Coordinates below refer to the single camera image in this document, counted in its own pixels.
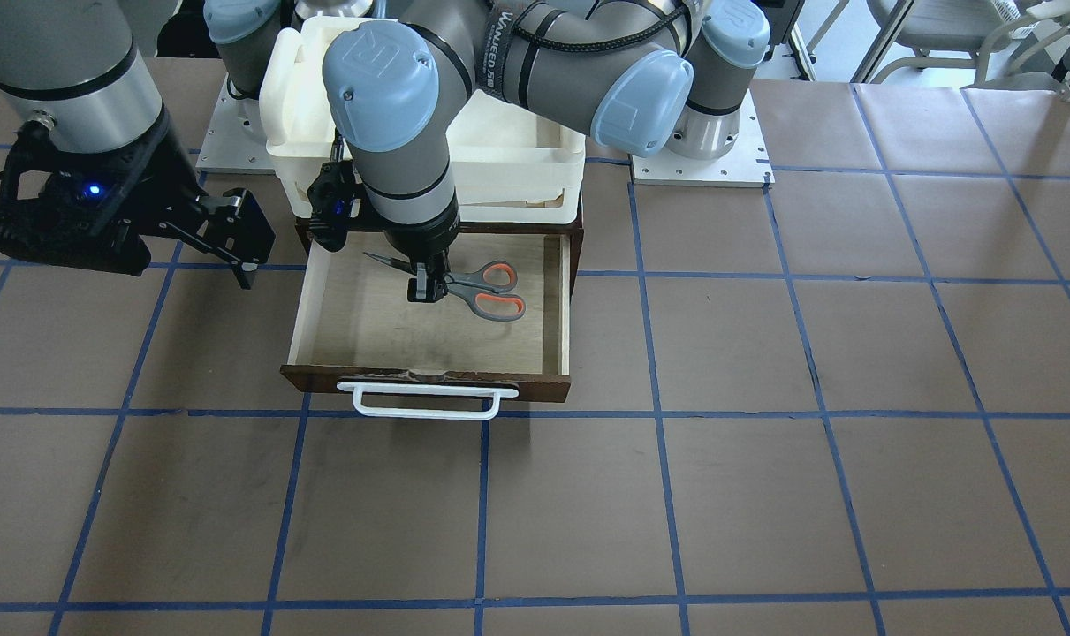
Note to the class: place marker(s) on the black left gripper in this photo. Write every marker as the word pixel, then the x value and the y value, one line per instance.
pixel 421 246

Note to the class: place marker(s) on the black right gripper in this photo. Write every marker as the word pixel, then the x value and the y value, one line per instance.
pixel 165 181

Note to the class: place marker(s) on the wooden drawer with white handle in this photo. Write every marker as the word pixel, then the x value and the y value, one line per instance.
pixel 356 332

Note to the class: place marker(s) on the cream plastic tray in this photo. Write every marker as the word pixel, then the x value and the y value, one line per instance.
pixel 493 145

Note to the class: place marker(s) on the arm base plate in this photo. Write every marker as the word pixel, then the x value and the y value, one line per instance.
pixel 235 141
pixel 707 150

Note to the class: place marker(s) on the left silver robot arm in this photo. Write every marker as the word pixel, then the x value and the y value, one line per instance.
pixel 638 76

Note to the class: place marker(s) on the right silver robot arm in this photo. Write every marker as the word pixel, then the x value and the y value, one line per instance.
pixel 74 65

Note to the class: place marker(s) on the orange grey handled scissors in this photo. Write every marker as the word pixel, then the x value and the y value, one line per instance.
pixel 487 291

